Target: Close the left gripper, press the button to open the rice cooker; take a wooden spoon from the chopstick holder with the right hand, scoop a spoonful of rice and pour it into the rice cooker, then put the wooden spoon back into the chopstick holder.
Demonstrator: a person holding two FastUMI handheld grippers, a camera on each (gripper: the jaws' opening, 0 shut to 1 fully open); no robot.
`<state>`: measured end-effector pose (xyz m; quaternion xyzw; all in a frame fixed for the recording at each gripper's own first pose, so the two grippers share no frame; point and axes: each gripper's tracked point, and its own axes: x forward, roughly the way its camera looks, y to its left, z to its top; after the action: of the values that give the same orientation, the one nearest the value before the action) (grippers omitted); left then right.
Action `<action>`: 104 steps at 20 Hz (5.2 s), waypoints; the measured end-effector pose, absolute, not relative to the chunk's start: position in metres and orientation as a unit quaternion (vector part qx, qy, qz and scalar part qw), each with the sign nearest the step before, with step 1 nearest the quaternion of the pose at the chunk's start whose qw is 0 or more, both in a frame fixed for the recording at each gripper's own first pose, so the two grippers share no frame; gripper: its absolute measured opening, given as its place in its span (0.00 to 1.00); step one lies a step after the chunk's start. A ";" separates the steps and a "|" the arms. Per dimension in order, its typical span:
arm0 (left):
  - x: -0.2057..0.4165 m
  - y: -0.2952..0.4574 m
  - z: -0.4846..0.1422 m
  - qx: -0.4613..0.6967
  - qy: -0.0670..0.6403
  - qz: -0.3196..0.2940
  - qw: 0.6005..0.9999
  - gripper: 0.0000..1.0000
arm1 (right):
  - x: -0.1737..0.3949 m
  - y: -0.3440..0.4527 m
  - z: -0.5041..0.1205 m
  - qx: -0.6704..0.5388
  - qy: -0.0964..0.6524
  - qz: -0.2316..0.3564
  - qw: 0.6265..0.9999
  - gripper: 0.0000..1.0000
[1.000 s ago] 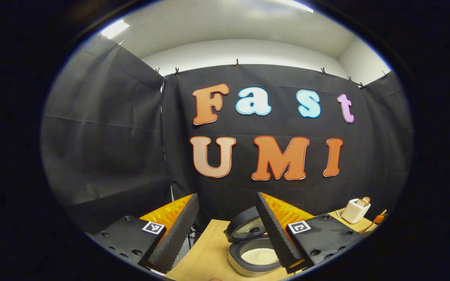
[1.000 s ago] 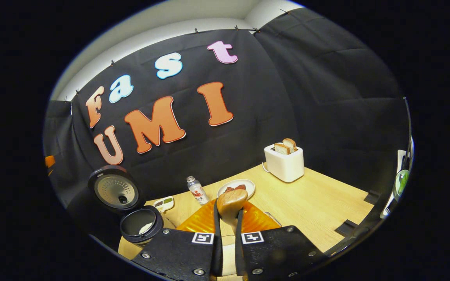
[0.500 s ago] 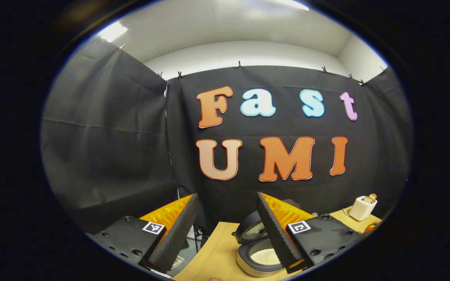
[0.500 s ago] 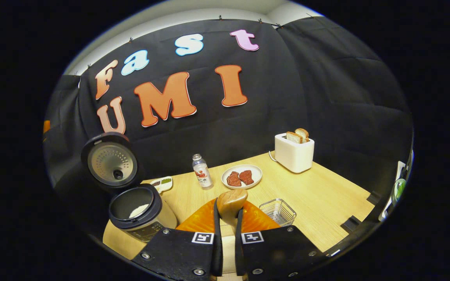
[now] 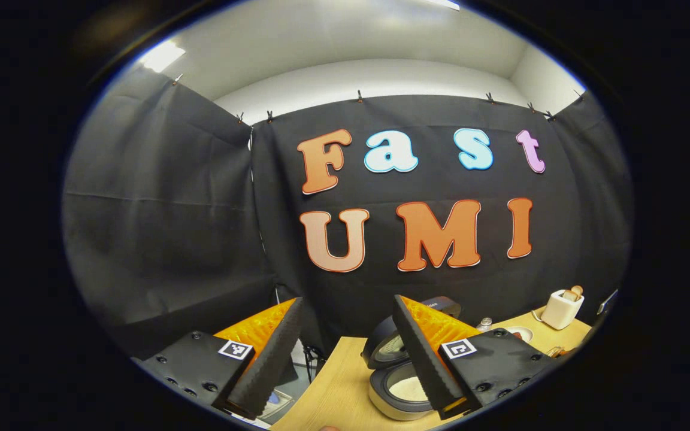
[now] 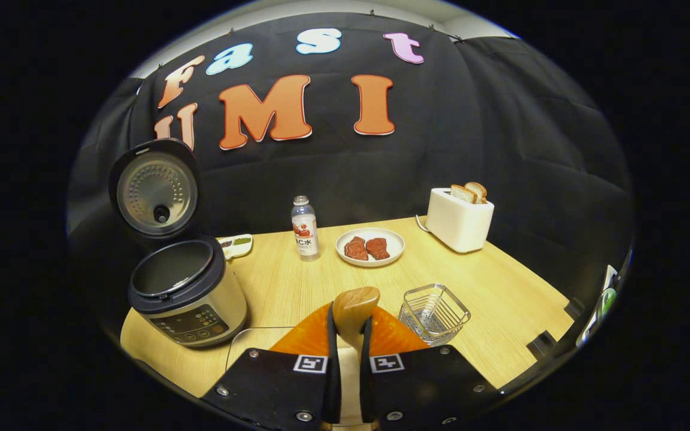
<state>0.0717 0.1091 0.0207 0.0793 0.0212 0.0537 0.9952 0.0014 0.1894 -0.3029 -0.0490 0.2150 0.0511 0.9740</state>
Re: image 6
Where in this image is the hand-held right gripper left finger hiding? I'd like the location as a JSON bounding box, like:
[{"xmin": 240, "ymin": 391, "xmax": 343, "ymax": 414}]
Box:
[{"xmin": 201, "ymin": 302, "xmax": 341, "ymax": 431}]

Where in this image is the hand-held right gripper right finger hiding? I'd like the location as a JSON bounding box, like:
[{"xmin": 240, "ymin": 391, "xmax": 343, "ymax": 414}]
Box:
[{"xmin": 360, "ymin": 305, "xmax": 501, "ymax": 431}]

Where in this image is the wooden spoon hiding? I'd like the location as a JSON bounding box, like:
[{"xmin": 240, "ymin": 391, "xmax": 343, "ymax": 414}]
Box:
[{"xmin": 332, "ymin": 286, "xmax": 382, "ymax": 360}]

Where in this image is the metal wire chopstick holder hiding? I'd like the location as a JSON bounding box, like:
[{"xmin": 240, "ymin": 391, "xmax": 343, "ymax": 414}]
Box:
[{"xmin": 398, "ymin": 284, "xmax": 471, "ymax": 348}]

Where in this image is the black silver rice cooker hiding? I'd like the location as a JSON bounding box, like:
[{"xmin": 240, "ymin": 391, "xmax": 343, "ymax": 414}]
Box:
[{"xmin": 108, "ymin": 138, "xmax": 249, "ymax": 348}]

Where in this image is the clear plastic rice container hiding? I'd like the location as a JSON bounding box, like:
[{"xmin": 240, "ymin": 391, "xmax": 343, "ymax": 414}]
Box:
[{"xmin": 225, "ymin": 326, "xmax": 298, "ymax": 373}]

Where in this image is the brown meat piece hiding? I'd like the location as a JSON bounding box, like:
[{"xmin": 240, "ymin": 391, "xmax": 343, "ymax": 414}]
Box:
[
  {"xmin": 344, "ymin": 236, "xmax": 370, "ymax": 261},
  {"xmin": 365, "ymin": 237, "xmax": 391, "ymax": 260}
]

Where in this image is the white oval plate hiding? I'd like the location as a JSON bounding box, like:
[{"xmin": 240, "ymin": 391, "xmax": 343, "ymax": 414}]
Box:
[{"xmin": 335, "ymin": 227, "xmax": 406, "ymax": 268}]

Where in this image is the clear plastic drink bottle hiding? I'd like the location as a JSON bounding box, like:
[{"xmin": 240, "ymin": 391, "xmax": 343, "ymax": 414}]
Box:
[{"xmin": 290, "ymin": 195, "xmax": 320, "ymax": 262}]

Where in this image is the white divided grain dish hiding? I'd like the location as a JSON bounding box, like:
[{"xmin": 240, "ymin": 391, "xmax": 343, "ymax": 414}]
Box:
[{"xmin": 216, "ymin": 233, "xmax": 254, "ymax": 261}]

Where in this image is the white toaster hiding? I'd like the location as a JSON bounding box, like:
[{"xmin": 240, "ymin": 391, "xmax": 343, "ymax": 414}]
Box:
[{"xmin": 425, "ymin": 187, "xmax": 495, "ymax": 254}]

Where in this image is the green white packet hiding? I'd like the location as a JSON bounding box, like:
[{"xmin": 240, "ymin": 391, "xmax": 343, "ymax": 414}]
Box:
[{"xmin": 577, "ymin": 263, "xmax": 621, "ymax": 348}]

